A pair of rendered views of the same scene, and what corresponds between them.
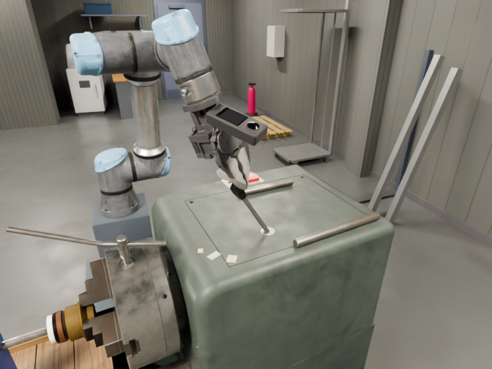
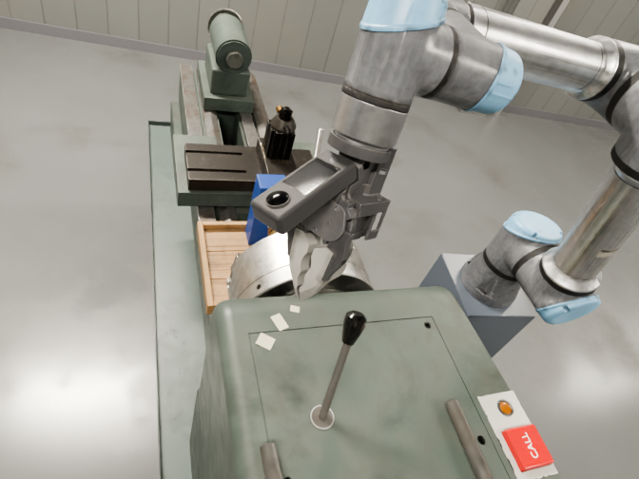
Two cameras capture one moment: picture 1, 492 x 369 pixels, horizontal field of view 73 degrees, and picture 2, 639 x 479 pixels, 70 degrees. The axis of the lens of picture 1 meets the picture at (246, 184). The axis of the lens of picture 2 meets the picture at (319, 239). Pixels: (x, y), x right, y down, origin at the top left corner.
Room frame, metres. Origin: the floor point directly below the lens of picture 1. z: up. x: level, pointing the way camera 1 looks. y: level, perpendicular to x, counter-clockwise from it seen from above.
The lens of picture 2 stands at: (0.62, -0.36, 1.89)
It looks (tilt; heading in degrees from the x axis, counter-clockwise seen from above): 44 degrees down; 86
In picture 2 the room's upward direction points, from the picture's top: 21 degrees clockwise
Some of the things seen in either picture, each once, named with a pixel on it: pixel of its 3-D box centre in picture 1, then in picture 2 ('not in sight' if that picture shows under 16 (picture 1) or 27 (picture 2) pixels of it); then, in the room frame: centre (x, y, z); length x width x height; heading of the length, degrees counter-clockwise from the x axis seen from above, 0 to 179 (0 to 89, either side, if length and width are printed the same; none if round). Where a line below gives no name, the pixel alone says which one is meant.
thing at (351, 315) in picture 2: (237, 190); (353, 326); (0.73, 0.02, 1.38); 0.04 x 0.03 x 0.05; 116
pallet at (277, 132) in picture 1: (258, 127); not in sight; (5.70, -0.23, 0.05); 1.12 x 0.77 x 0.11; 21
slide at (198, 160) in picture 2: not in sight; (253, 168); (0.41, 0.83, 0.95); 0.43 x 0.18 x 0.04; 26
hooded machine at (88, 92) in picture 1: (86, 78); not in sight; (7.08, 3.29, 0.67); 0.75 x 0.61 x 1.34; 21
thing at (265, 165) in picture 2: not in sight; (277, 162); (0.48, 0.84, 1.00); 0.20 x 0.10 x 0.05; 116
